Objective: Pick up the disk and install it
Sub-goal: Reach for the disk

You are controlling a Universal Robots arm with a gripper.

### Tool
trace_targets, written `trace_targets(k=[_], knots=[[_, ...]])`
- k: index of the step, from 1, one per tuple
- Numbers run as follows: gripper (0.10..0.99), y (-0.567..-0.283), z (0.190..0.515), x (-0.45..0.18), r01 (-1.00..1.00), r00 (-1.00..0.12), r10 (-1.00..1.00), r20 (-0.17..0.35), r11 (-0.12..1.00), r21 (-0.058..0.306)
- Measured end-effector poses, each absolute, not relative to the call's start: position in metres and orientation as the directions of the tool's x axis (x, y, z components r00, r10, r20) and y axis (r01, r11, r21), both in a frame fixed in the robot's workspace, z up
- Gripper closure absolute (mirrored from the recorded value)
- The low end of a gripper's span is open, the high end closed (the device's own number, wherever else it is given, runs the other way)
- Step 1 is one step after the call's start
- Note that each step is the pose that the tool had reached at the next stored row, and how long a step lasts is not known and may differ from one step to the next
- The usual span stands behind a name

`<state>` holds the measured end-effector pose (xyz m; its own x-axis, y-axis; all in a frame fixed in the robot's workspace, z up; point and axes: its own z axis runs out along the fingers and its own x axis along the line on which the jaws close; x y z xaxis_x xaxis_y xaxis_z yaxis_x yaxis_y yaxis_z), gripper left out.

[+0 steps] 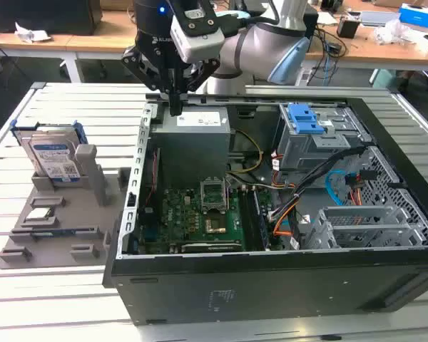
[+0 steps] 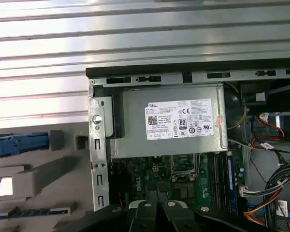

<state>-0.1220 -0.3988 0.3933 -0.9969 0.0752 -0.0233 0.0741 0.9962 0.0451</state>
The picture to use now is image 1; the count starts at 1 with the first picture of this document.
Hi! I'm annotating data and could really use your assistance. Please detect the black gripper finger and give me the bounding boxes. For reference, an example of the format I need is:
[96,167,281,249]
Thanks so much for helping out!
[121,46,178,117]
[176,58,223,117]

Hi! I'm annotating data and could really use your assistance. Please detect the hard disk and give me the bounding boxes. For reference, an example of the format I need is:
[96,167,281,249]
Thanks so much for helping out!
[9,120,90,182]

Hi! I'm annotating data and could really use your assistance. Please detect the orange red power wire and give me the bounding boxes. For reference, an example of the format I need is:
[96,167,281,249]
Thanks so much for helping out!
[344,170,377,207]

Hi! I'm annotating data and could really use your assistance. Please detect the grey disk bay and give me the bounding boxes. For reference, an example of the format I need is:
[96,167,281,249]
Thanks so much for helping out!
[301,204,428,250]

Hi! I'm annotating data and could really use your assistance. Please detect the wooden desk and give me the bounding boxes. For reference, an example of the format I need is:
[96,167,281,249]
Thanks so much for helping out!
[0,9,428,72]

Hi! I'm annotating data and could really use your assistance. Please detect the grey power supply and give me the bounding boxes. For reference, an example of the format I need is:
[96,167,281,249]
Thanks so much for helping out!
[150,106,236,181]

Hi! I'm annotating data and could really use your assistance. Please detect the metal socket cover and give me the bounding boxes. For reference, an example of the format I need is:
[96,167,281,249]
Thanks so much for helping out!
[198,176,230,214]

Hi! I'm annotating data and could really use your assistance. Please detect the blue drive cage latch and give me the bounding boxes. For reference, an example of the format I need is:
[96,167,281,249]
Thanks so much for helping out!
[287,103,324,135]

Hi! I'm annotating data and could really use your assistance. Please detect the large black box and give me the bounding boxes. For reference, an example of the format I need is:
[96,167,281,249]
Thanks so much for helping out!
[0,0,103,36]

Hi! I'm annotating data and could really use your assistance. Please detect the crumpled white paper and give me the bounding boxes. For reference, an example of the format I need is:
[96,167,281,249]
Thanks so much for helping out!
[14,21,53,44]

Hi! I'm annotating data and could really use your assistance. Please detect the grey drive cage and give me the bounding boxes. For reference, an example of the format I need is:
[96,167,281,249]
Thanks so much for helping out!
[272,103,370,188]

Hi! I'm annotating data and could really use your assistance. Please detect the green motherboard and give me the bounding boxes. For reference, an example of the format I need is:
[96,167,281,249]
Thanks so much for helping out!
[138,187,282,254]

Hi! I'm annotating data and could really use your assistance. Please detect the black RAM slot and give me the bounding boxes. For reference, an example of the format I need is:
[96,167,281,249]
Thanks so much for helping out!
[239,188,258,250]

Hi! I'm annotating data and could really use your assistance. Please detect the CPU socket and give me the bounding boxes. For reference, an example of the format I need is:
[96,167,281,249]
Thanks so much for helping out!
[202,212,229,236]

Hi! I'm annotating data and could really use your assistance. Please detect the small black container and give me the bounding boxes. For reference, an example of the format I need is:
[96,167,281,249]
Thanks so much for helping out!
[337,18,361,39]

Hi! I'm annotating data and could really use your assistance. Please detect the installed RAM stick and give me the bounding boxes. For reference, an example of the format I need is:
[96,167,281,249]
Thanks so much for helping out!
[252,188,274,249]

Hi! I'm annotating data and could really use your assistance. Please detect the grey parts rack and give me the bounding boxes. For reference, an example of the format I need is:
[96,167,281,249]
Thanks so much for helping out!
[0,144,133,270]

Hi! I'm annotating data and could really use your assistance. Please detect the black graphics card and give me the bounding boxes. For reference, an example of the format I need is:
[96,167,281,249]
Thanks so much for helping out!
[170,241,243,254]

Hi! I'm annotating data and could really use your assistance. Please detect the silver CPU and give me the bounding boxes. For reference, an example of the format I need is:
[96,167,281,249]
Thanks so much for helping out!
[25,208,54,219]

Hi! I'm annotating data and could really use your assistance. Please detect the clear plastic bag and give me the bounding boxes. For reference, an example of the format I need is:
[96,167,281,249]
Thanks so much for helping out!
[372,19,411,46]

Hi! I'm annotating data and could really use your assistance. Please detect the black PC case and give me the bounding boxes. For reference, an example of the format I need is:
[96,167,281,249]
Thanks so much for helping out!
[102,93,428,327]

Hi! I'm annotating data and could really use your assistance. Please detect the blue cardboard box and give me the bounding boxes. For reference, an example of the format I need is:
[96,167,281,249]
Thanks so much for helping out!
[398,2,428,28]

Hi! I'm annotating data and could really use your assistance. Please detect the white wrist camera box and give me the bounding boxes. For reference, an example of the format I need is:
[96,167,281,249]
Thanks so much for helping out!
[170,0,225,63]

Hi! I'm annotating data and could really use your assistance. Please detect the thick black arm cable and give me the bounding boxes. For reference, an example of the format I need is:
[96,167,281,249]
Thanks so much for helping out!
[213,9,282,36]

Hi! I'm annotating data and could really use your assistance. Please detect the yellow wire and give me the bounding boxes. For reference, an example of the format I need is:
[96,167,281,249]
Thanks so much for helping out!
[228,130,264,175]

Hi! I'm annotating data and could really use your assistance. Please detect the locking lever wire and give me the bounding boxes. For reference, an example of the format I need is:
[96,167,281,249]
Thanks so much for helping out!
[225,177,233,214]

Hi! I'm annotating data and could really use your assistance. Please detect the black cable bundle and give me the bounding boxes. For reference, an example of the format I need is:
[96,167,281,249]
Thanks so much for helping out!
[267,145,367,224]

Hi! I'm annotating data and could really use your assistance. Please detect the blue data wire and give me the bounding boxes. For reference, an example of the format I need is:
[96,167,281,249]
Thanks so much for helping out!
[324,170,354,207]

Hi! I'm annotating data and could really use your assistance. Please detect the orange wire loop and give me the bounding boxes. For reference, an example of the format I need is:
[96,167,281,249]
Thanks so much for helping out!
[272,202,300,238]

